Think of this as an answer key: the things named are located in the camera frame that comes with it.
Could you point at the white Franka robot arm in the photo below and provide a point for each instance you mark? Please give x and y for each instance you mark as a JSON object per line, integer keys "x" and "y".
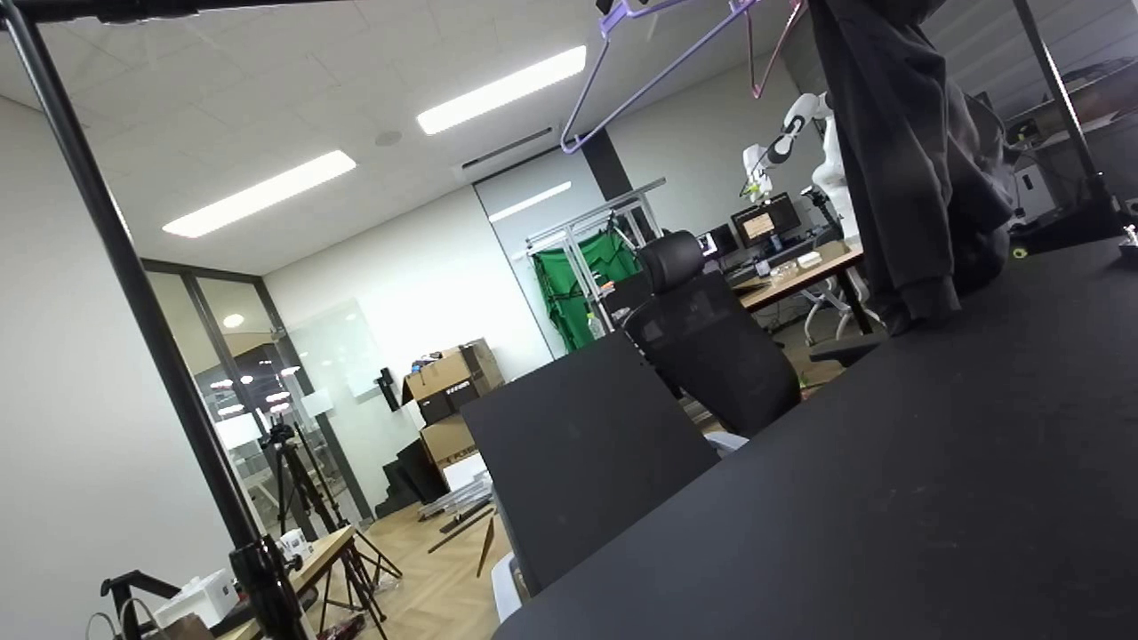
{"x": 819, "y": 112}

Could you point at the silver garment rack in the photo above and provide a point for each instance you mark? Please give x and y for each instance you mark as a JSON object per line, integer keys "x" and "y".
{"x": 593, "y": 214}

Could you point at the black flat board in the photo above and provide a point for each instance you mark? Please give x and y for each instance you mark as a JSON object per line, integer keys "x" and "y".
{"x": 582, "y": 463}

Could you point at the black mesh office chair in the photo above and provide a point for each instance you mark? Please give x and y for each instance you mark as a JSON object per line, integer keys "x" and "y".
{"x": 713, "y": 341}

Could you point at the small cardboard box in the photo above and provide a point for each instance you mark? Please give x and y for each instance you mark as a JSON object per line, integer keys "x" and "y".
{"x": 448, "y": 443}

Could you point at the black computer monitor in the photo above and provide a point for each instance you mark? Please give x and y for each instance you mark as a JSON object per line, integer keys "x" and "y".
{"x": 758, "y": 224}

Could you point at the wooden office desk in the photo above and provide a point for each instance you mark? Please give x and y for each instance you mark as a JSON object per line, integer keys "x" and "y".
{"x": 794, "y": 275}

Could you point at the long ceiling light bar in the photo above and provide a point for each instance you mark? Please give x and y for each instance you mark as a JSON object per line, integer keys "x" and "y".
{"x": 502, "y": 90}
{"x": 262, "y": 193}

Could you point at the small wooden table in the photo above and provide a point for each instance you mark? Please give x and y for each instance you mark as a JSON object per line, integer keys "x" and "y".
{"x": 321, "y": 555}

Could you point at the black hanging garment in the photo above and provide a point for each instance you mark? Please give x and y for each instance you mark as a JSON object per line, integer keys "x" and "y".
{"x": 900, "y": 155}

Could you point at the black clothes rack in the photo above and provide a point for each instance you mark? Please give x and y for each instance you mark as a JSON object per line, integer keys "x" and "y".
{"x": 177, "y": 368}

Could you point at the white box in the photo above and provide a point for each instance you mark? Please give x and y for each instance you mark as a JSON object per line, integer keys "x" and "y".
{"x": 202, "y": 593}

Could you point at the black camera tripod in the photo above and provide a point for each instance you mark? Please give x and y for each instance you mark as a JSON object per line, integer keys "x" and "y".
{"x": 285, "y": 456}

